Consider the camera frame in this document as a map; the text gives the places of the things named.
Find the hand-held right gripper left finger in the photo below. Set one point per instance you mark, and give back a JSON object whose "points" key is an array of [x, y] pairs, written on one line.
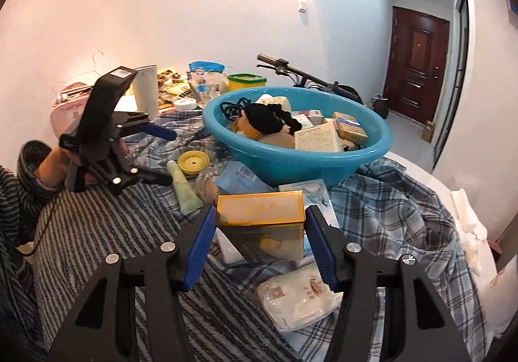
{"points": [[198, 248]]}

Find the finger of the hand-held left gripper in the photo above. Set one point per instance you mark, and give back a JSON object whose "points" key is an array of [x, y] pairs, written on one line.
{"points": [[149, 176], [160, 131]]}

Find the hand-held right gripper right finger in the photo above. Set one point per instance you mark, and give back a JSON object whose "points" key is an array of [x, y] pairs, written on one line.
{"points": [[323, 248]]}

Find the gold lidded box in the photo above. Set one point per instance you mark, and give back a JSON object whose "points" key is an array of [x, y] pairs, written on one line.
{"points": [[259, 210]]}

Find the blue plastic basin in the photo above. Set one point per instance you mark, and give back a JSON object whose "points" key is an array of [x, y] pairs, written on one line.
{"points": [[303, 164]]}

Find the beige box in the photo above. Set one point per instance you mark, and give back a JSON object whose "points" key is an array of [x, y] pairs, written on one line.
{"points": [[317, 137]]}

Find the tan cardboard box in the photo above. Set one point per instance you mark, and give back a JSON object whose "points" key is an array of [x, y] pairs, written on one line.
{"points": [[354, 134]]}

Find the gold blue cigarette box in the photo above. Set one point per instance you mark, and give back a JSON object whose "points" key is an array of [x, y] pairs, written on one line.
{"points": [[344, 118]]}

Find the red white cigarette box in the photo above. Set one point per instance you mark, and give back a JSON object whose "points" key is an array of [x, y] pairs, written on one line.
{"points": [[311, 116]]}

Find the person's left forearm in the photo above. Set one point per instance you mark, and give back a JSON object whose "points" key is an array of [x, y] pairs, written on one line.
{"points": [[24, 192]]}

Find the person's left hand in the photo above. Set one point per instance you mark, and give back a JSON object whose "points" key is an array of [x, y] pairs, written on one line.
{"points": [[52, 168]]}

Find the white small box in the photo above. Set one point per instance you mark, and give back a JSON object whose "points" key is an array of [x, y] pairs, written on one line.
{"points": [[230, 251]]}

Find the pink white pouch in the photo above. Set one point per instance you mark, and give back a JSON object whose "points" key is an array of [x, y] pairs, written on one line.
{"points": [[66, 111]]}

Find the light green tube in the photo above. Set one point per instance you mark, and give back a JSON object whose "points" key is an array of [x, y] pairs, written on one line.
{"points": [[184, 188]]}

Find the white jar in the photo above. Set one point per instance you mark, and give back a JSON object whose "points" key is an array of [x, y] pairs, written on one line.
{"points": [[185, 104]]}

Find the yellow snack packets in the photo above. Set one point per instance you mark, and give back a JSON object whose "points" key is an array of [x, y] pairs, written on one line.
{"points": [[174, 89]]}

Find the yellow round lid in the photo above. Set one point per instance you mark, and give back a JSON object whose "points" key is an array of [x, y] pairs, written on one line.
{"points": [[194, 162]]}

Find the white tissue pack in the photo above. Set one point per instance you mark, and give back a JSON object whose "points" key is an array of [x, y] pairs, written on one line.
{"points": [[295, 299]]}

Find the white blue box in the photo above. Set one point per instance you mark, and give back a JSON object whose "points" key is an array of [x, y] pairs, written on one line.
{"points": [[311, 190]]}

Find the blue white bag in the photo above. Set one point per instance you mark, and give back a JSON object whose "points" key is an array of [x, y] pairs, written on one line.
{"points": [[206, 77]]}

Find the grey striped cloth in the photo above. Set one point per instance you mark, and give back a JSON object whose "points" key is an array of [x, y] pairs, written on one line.
{"points": [[101, 232]]}

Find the blue plaid cloth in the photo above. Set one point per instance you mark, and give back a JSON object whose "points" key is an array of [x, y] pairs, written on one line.
{"points": [[384, 204]]}

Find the blue small packet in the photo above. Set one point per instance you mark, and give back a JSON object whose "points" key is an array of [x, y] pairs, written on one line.
{"points": [[243, 178]]}

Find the yellow container green lid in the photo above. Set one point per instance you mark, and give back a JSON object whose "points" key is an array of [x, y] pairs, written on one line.
{"points": [[247, 83]]}

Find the black scooter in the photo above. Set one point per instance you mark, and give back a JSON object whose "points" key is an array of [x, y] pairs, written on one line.
{"points": [[279, 64]]}

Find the white towel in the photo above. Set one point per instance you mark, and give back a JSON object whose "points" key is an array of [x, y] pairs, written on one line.
{"points": [[471, 232]]}

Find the dark backpack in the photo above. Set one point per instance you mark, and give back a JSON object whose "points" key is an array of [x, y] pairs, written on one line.
{"points": [[380, 107]]}

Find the small cardboard box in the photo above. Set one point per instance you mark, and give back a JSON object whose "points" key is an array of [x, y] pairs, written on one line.
{"points": [[428, 131]]}

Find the brown door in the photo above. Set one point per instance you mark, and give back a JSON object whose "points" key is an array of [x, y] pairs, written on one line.
{"points": [[417, 62]]}

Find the black framed sliding door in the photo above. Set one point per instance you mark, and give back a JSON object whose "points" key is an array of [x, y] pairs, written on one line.
{"points": [[459, 62]]}

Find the white wall switch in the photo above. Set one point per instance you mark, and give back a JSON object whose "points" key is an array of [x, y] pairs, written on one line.
{"points": [[302, 5]]}

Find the wall electrical panel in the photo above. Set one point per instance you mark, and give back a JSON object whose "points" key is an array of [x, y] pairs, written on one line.
{"points": [[513, 6]]}

